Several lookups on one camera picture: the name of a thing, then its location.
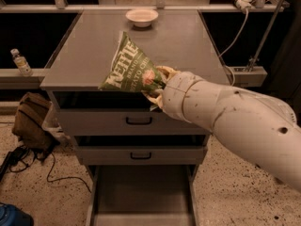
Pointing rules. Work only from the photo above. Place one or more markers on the clear plastic water bottle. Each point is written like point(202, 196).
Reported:
point(21, 62)

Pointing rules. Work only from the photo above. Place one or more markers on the grey top drawer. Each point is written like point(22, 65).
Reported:
point(99, 122)

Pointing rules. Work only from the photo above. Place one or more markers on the white bowl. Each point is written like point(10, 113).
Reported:
point(142, 17)

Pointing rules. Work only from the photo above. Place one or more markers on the black power adapter with cable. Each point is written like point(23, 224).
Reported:
point(19, 154)

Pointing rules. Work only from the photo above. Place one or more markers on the grey drawer cabinet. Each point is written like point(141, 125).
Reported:
point(178, 39)

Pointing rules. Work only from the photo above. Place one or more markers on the white power plug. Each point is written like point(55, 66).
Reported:
point(243, 5)

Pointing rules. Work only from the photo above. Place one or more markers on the green jalapeno chip bag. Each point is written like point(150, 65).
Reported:
point(132, 70)

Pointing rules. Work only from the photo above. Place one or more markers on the grey middle drawer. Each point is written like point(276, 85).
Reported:
point(136, 155)

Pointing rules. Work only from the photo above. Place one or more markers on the blue container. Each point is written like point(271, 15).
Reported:
point(10, 215)

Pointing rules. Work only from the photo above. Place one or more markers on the grey bottom drawer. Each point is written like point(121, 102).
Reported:
point(142, 195)

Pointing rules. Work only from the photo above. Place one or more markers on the dark cabinet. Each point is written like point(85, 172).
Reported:
point(285, 76)

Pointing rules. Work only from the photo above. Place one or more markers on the brown backpack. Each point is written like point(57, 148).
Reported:
point(29, 118)

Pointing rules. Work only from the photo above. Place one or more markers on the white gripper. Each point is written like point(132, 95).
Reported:
point(173, 95)

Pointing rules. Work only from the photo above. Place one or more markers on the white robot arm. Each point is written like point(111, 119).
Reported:
point(260, 129)

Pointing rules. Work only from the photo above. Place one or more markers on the grey drawer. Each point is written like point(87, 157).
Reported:
point(136, 155)
point(99, 122)
point(142, 195)

